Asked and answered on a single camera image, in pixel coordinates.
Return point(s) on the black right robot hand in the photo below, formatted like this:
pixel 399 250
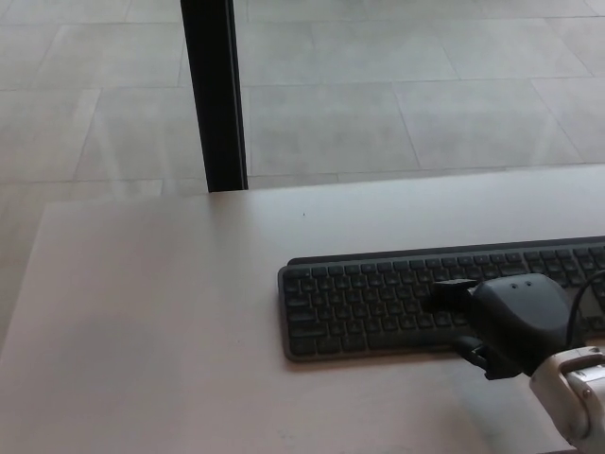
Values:
pixel 515 317

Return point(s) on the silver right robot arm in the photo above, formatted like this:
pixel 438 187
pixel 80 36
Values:
pixel 574 397

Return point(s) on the black vertical frame post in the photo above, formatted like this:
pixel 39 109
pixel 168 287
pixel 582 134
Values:
pixel 212 94

